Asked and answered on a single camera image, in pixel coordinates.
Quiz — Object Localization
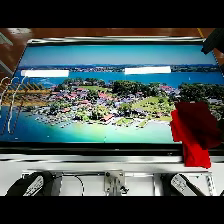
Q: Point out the bright red T-shirt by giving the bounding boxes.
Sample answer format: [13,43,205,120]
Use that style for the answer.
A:
[169,110,213,170]

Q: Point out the black cable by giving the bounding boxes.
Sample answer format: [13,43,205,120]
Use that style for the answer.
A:
[62,172,85,197]

